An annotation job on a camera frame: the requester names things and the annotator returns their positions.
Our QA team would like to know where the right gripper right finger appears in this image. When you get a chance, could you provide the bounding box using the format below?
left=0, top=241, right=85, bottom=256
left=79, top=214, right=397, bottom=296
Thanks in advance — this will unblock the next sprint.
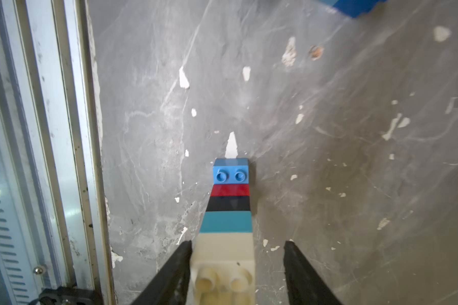
left=283, top=241, right=342, bottom=305

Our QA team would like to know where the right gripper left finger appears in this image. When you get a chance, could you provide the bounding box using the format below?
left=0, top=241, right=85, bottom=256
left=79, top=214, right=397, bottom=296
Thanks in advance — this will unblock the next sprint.
left=132, top=241, right=193, bottom=305

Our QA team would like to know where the white lego brick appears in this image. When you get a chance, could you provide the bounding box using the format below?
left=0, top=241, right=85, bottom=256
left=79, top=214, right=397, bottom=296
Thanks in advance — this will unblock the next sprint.
left=190, top=233, right=256, bottom=304

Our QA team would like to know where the teal lego brick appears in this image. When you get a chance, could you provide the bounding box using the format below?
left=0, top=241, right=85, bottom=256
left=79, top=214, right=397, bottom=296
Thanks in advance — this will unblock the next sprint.
left=200, top=211, right=253, bottom=233

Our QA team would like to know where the black lego brick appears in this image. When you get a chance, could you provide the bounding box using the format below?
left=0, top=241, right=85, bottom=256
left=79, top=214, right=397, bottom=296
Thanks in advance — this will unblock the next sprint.
left=206, top=196, right=251, bottom=212

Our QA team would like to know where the red lego brick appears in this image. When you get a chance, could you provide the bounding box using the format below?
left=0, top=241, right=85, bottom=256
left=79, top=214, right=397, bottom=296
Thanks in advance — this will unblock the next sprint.
left=211, top=184, right=250, bottom=197

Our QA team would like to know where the long blue lego brick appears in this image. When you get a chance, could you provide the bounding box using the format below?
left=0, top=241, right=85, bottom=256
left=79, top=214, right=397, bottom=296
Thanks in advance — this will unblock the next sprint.
left=212, top=158, right=249, bottom=184

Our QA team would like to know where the dark blue lego brick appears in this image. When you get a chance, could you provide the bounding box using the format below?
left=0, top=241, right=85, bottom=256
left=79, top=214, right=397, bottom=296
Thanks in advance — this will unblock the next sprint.
left=320, top=0, right=386, bottom=19

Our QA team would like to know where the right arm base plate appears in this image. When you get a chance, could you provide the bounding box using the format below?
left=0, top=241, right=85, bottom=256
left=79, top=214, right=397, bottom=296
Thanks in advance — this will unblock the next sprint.
left=29, top=287, right=103, bottom=305

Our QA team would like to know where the aluminium rail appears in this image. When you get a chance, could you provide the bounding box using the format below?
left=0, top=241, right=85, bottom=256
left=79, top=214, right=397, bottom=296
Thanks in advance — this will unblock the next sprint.
left=0, top=1, right=117, bottom=304

